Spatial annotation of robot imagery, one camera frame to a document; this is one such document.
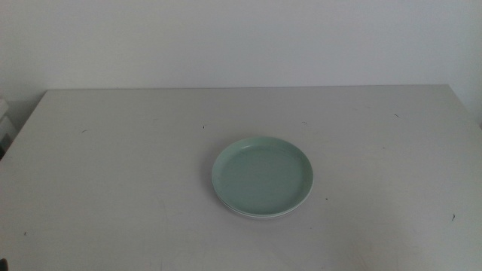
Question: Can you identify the white shallow plastic bowl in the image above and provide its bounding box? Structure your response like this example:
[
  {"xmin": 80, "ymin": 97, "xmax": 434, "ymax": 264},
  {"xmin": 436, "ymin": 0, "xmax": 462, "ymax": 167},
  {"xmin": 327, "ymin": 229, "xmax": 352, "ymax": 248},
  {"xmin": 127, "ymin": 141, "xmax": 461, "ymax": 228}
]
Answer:
[{"xmin": 216, "ymin": 195, "xmax": 308, "ymax": 221}]

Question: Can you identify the mint green shallow plastic bowl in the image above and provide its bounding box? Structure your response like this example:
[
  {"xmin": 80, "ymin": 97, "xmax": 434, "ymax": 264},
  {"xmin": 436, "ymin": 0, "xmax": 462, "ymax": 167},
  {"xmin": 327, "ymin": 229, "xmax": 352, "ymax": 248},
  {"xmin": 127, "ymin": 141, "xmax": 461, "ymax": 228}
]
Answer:
[{"xmin": 210, "ymin": 135, "xmax": 315, "ymax": 217}]

